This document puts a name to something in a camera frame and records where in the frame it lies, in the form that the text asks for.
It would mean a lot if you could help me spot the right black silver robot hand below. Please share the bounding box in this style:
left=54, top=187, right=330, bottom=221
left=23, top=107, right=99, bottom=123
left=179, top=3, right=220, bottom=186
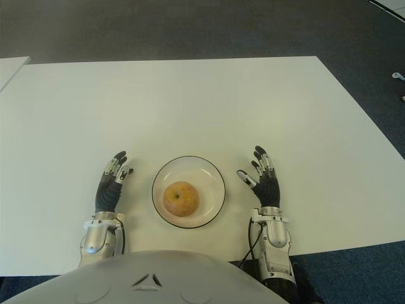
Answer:
left=236, top=145, right=281, bottom=209

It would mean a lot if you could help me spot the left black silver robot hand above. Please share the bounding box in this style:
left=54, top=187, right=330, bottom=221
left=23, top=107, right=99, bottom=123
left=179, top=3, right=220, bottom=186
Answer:
left=95, top=151, right=135, bottom=213

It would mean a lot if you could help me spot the yellow red apple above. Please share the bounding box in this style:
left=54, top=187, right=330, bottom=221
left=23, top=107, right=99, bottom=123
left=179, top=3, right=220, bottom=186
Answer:
left=163, top=180, right=201, bottom=218

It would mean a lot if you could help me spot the white plate with black rim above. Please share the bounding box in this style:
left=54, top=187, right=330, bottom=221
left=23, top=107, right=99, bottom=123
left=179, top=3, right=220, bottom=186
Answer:
left=151, top=155, right=227, bottom=229

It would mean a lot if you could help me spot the grey robot torso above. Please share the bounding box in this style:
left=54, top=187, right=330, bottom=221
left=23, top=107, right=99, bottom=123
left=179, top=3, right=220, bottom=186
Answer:
left=0, top=250, right=289, bottom=304

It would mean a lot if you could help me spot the white side table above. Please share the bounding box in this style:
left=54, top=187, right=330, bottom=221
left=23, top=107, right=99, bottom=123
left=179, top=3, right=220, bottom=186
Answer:
left=0, top=56, right=31, bottom=93

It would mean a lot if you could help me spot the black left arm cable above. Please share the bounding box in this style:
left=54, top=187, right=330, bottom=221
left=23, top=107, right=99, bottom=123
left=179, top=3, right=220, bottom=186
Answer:
left=116, top=214, right=127, bottom=255

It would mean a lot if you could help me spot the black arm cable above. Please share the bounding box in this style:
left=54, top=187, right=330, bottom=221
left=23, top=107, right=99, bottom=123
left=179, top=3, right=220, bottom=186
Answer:
left=116, top=214, right=127, bottom=255
left=241, top=218, right=265, bottom=270

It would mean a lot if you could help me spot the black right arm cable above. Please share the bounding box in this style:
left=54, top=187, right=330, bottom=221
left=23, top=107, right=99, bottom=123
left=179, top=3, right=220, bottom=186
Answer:
left=241, top=218, right=265, bottom=270

